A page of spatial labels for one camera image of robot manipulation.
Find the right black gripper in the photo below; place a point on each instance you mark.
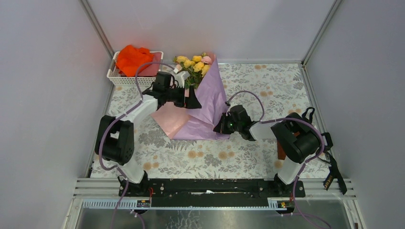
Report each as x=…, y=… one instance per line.
x=221, y=128

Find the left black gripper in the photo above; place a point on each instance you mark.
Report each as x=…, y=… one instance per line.
x=190, y=102

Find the yellow fake flower bunch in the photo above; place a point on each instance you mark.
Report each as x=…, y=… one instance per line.
x=196, y=68

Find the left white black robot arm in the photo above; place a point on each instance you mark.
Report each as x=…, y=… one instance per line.
x=115, y=143

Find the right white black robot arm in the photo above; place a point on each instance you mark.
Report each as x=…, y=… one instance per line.
x=310, y=141

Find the floral patterned table mat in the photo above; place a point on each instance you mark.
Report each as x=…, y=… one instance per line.
x=269, y=91

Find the dark red folded paper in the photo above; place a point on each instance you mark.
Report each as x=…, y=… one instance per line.
x=152, y=69

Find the brown leather pad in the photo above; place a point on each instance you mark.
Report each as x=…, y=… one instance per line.
x=280, y=151

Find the orange cloth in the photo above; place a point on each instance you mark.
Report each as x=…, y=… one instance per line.
x=131, y=58

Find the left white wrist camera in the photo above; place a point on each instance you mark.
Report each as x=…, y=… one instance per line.
x=180, y=75

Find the black mounting base rail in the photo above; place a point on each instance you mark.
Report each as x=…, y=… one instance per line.
x=180, y=193

